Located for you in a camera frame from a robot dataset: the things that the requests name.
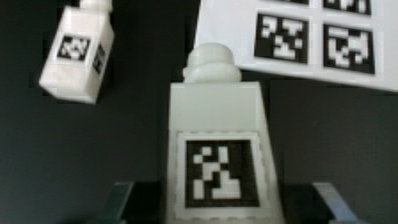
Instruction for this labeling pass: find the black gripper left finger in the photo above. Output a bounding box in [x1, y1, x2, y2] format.
[87, 182, 161, 224]

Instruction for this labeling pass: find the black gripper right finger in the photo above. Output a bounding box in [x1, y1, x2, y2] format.
[282, 182, 369, 224]

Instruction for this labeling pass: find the white table leg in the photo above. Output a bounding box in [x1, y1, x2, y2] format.
[39, 0, 115, 104]
[165, 43, 284, 224]

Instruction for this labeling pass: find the white sheet with AprilTags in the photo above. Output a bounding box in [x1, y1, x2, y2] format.
[195, 0, 398, 92]

